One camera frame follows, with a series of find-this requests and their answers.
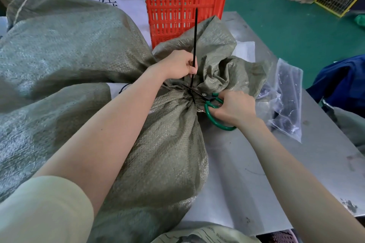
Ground person's right hand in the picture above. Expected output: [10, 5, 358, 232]
[208, 90, 259, 129]

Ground dark blue cloth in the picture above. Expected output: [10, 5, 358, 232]
[306, 55, 365, 118]

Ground clear bag of black ties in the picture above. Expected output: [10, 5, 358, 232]
[267, 57, 304, 144]

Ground person's cream shirt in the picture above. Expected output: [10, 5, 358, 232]
[0, 176, 262, 243]

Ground person's left forearm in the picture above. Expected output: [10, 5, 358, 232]
[33, 68, 169, 218]

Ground black cable tie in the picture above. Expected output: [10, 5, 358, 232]
[182, 7, 199, 105]

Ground grey sack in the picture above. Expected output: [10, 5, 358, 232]
[322, 100, 365, 156]

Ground white handwritten paper label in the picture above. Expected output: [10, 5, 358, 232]
[107, 82, 133, 100]

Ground green handled scissors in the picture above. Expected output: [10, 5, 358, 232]
[182, 83, 238, 132]

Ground grey-green woven sack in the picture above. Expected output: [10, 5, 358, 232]
[0, 0, 271, 243]

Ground person's right forearm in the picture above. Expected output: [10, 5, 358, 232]
[236, 117, 365, 243]

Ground clear and white plastic bag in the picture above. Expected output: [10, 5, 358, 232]
[231, 40, 276, 101]

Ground person's left hand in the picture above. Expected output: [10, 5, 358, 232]
[148, 49, 199, 81]

